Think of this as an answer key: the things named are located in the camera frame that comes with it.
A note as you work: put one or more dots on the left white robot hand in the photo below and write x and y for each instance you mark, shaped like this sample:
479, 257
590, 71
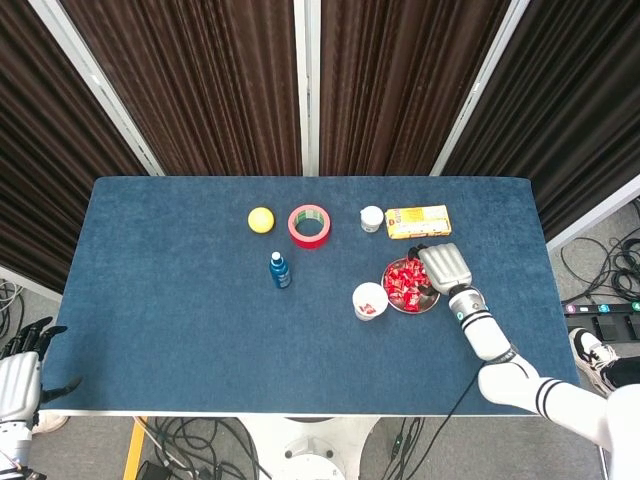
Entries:
17, 380

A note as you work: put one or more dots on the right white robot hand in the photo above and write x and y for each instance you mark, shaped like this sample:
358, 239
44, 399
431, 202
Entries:
445, 267

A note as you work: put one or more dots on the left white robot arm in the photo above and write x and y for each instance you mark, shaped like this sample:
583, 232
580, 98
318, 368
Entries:
12, 440

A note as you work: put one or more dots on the round metal plate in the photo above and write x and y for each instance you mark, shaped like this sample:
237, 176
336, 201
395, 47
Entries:
432, 301

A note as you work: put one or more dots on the white paper cup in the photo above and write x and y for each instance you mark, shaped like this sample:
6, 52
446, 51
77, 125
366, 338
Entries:
361, 297

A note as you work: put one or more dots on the yellow snack box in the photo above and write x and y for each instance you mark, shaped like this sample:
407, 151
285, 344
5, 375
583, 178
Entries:
420, 222

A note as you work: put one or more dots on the small white jar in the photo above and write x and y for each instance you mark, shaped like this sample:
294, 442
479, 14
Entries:
372, 217

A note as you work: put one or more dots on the red tape roll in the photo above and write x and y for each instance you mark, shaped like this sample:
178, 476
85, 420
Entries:
310, 243

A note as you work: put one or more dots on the black power adapter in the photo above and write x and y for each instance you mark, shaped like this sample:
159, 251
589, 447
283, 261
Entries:
150, 470

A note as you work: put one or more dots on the blue spray bottle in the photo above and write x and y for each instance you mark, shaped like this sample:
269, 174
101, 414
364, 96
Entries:
280, 274

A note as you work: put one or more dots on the black foot pedal box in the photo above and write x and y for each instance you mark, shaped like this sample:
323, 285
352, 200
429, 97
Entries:
607, 325

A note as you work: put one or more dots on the white black sneaker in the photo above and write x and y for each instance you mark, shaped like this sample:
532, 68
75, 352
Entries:
592, 357

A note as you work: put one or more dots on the brown pleated curtain panel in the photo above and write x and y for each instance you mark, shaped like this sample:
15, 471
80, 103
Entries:
400, 85
200, 85
575, 125
40, 175

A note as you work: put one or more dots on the yellow ball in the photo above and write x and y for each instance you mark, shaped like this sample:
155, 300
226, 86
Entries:
261, 220

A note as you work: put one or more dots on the blue fabric table cover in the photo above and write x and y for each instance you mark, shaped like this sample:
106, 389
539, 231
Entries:
200, 325

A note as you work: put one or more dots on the black trouser leg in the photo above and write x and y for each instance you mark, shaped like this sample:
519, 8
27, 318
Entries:
622, 372

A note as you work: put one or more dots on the white partition frame post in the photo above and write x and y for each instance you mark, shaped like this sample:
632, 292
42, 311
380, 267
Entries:
306, 85
25, 282
95, 82
595, 212
477, 90

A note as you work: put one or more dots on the white table pedestal base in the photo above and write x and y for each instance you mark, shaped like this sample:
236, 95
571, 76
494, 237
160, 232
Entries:
310, 445

